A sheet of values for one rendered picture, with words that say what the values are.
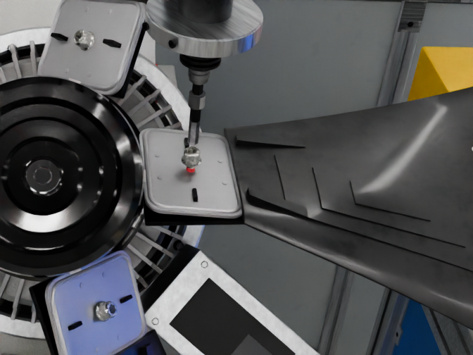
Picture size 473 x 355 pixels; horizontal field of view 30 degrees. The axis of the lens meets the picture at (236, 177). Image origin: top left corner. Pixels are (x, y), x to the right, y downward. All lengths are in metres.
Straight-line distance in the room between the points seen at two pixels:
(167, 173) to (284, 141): 0.09
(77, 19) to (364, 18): 0.83
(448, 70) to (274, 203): 0.46
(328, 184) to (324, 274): 1.12
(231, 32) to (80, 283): 0.19
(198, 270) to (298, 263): 1.01
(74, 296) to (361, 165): 0.22
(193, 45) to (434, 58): 0.55
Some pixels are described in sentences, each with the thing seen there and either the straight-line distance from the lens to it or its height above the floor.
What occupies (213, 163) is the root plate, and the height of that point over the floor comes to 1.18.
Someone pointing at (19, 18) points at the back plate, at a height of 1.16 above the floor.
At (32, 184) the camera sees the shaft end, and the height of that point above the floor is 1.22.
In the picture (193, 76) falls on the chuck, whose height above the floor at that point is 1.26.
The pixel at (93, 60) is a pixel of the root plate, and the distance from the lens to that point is 0.59.
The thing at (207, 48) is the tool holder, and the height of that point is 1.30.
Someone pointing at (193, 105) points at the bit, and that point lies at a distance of 0.56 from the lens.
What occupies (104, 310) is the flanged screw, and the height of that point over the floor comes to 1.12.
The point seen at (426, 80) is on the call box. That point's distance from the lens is 1.02.
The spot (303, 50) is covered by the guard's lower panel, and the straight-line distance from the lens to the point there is 1.40.
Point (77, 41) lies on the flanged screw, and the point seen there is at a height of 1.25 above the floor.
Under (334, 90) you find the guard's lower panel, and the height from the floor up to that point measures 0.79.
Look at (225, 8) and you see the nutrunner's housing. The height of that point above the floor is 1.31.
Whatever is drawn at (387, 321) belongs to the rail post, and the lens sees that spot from 1.25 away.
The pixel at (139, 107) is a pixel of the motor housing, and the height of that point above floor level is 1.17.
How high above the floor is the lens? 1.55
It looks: 38 degrees down
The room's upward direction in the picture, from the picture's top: 8 degrees clockwise
